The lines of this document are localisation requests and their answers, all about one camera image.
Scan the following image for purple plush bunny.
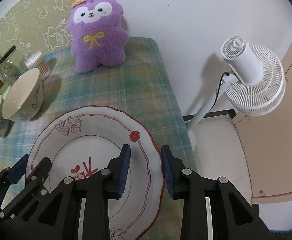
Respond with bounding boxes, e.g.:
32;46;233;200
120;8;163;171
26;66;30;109
68;0;129;74

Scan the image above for large white bowl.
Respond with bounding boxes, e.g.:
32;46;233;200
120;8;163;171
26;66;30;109
2;68;44;122

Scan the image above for glass jar black lid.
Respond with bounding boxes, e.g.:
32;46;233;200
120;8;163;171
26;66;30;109
0;45;25;87

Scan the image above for cotton swab container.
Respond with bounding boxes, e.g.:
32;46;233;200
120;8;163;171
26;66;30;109
25;51;51;80

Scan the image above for green cartoon wall mat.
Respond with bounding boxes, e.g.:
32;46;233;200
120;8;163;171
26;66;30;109
0;0;75;58

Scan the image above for white standing fan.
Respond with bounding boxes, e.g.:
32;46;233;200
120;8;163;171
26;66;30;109
184;36;286;153

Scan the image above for white floral plate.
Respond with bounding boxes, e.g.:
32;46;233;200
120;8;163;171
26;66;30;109
26;106;164;239

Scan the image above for plaid tablecloth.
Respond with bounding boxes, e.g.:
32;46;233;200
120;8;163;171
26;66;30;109
0;37;193;239

